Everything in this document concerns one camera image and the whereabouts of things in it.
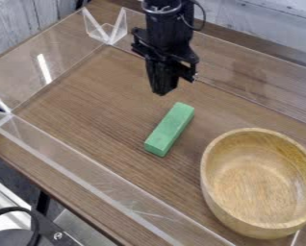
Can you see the grey metal base plate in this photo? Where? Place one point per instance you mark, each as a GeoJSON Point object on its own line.
{"type": "Point", "coordinates": [41, 234]}

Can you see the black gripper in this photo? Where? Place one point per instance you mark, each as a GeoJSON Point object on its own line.
{"type": "Point", "coordinates": [163, 41]}

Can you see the green rectangular block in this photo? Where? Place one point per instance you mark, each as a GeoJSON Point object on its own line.
{"type": "Point", "coordinates": [168, 129]}

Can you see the clear acrylic corner bracket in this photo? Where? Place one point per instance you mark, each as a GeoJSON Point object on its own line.
{"type": "Point", "coordinates": [107, 33]}

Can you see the black table leg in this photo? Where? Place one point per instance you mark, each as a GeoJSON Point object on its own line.
{"type": "Point", "coordinates": [43, 203]}

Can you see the brown wooden bowl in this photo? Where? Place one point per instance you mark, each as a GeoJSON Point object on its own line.
{"type": "Point", "coordinates": [252, 182]}

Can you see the clear acrylic barrier wall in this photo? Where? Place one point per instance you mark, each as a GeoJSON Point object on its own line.
{"type": "Point", "coordinates": [77, 112]}

